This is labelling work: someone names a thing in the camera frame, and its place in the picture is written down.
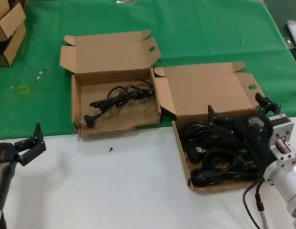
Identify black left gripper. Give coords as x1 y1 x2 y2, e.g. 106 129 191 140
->
0 123 47 167

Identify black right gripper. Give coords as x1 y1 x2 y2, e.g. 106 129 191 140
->
207 93 281 173

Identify open flat cardboard box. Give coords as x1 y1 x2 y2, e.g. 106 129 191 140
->
59 30 162 136
154 61 284 194

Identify white tape scraps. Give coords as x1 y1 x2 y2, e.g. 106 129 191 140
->
35 66 49 81

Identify metal table clamp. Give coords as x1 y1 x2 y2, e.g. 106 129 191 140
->
284 37 296 50

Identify stacked cardboard boxes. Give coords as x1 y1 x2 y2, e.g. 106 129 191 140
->
0 22 27 67

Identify green table cloth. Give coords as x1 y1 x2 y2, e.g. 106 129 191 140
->
0 0 296 140

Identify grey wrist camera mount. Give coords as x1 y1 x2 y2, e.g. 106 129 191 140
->
267 114 296 166

